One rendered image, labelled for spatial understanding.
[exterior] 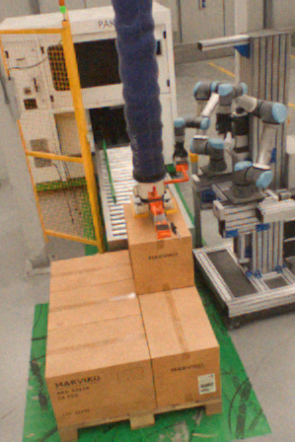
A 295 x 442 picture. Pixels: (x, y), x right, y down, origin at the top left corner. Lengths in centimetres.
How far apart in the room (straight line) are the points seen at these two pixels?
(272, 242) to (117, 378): 168
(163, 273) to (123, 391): 79
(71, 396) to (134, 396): 37
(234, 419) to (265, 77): 217
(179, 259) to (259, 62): 136
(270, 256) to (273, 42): 160
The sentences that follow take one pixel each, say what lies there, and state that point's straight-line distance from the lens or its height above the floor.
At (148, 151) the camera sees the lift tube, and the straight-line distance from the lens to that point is 312.
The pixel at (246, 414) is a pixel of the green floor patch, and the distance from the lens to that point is 337.
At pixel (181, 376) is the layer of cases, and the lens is 308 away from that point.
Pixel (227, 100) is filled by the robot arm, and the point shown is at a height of 180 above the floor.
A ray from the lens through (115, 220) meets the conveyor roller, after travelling 435.
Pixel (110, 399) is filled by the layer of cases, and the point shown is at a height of 29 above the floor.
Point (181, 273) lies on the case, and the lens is 334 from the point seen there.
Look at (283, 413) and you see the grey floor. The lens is 339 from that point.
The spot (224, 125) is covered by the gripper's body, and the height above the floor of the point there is 165.
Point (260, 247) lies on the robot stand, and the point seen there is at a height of 48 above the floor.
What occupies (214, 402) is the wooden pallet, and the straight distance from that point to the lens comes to 329.
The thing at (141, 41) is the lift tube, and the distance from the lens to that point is 295.
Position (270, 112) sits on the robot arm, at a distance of 324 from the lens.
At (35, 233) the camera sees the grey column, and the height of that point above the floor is 40.
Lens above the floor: 259
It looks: 28 degrees down
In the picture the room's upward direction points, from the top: 6 degrees counter-clockwise
